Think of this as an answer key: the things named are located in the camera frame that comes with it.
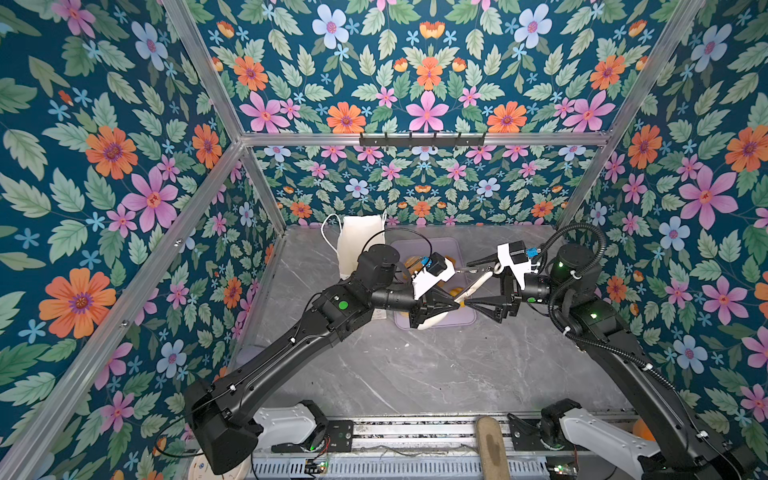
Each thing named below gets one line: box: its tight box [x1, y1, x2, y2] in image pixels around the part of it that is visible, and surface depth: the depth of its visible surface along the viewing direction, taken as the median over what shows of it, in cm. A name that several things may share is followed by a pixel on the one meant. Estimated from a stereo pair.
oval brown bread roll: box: [404, 256, 423, 276], surface depth 53 cm
